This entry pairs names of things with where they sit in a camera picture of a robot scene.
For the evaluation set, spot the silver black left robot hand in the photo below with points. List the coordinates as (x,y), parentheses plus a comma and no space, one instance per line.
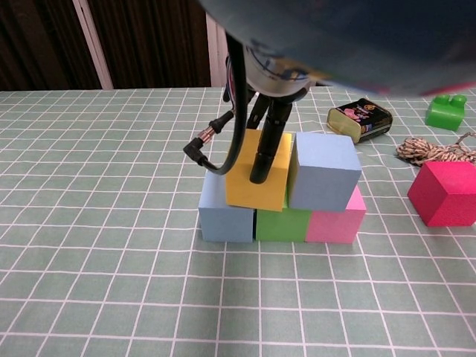
(271,126)

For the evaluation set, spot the yellow foam cube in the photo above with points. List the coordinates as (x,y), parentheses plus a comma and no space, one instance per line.
(241,189)

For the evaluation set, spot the light blue foam cube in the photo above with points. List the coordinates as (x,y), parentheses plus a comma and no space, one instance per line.
(223,223)
(320,186)

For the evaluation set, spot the green foam cube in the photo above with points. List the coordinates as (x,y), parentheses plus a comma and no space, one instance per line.
(282,225)

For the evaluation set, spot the pink foam cube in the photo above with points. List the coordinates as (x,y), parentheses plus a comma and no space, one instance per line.
(334,227)

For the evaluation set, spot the magenta red foam cube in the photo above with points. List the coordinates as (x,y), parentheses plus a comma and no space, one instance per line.
(453,201)

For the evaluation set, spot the blue grey left robot arm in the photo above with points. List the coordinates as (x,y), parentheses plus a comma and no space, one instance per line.
(372,37)

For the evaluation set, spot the black printed tin can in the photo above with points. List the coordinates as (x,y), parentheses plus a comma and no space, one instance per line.
(357,119)

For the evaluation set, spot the dark brown pleated curtain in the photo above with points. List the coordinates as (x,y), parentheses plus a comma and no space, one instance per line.
(156,44)

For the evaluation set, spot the green studded toy brick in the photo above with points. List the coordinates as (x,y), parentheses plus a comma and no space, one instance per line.
(444,115)

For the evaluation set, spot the green checked tablecloth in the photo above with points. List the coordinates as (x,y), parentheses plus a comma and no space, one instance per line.
(223,297)

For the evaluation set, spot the white frame post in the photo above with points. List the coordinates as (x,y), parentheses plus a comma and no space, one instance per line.
(217,56)
(93,44)

